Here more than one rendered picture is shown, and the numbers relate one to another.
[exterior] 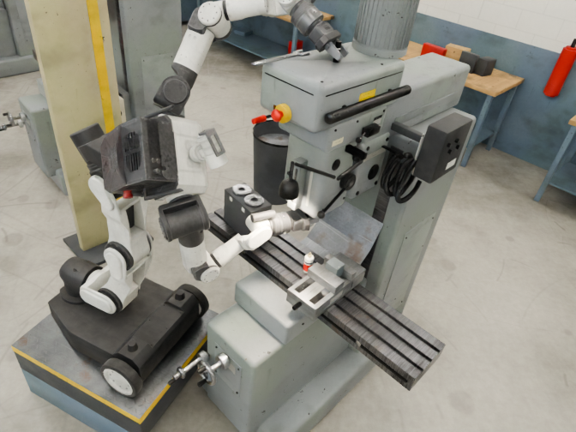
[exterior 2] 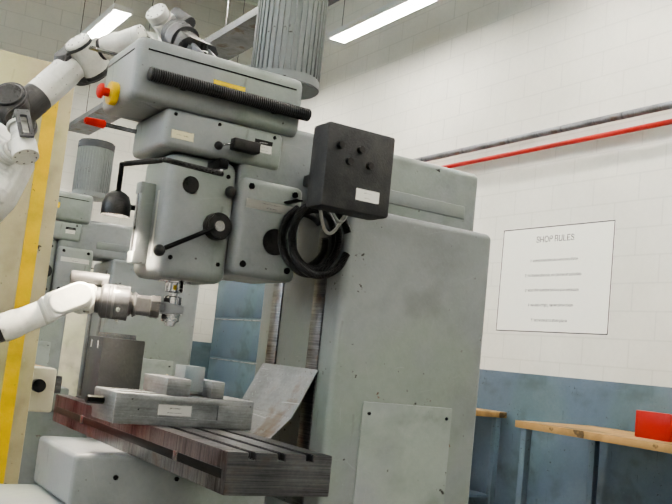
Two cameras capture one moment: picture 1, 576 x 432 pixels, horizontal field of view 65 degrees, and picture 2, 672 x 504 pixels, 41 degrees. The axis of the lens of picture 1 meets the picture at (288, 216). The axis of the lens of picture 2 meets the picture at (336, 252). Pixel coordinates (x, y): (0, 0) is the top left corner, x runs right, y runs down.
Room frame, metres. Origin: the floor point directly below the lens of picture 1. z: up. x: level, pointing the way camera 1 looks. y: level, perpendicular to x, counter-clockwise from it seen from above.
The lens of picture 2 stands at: (-0.58, -1.25, 1.15)
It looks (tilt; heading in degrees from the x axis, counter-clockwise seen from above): 7 degrees up; 19
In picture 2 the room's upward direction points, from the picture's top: 6 degrees clockwise
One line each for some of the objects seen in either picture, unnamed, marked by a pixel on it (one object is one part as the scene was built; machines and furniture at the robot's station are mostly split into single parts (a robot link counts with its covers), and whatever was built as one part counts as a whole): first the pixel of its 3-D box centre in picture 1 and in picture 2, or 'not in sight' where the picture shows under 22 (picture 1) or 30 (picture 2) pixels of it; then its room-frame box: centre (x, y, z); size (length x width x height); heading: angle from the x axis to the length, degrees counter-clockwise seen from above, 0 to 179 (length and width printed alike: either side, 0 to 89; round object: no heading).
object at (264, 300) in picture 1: (297, 286); (151, 471); (1.52, -0.09, 0.82); 0.50 x 0.35 x 0.12; 140
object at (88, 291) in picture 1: (111, 289); not in sight; (1.48, 0.81, 0.68); 0.21 x 0.20 x 0.13; 69
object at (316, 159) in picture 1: (318, 169); (184, 221); (1.52, -0.09, 1.47); 0.21 x 0.19 x 0.32; 50
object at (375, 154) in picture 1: (348, 154); (249, 232); (1.67, -0.22, 1.47); 0.24 x 0.19 x 0.26; 50
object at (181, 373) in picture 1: (189, 367); not in sight; (1.20, 0.36, 0.54); 0.22 x 0.06 x 0.06; 140
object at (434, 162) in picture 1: (443, 147); (352, 171); (1.54, -0.54, 1.62); 0.20 x 0.09 x 0.21; 140
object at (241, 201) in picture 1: (247, 211); (112, 367); (1.74, 0.20, 1.06); 0.22 x 0.12 x 0.20; 44
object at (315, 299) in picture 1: (327, 280); (174, 400); (1.39, -0.20, 1.01); 0.35 x 0.15 x 0.11; 141
